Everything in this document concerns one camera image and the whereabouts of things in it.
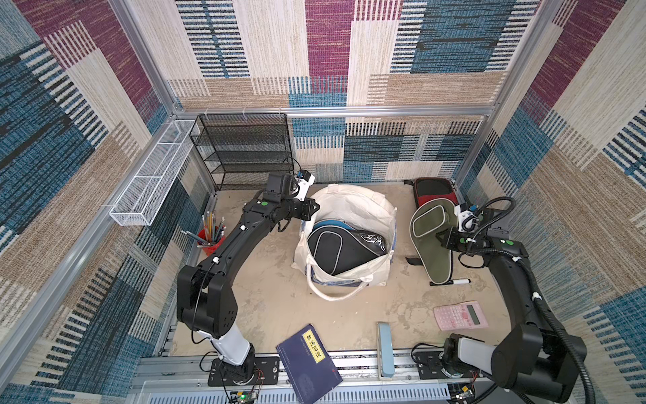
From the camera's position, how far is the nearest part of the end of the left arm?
28.5 inches

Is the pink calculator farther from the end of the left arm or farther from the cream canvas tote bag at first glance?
the end of the left arm

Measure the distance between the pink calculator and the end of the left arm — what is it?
0.54 m

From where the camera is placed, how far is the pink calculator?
2.68 ft
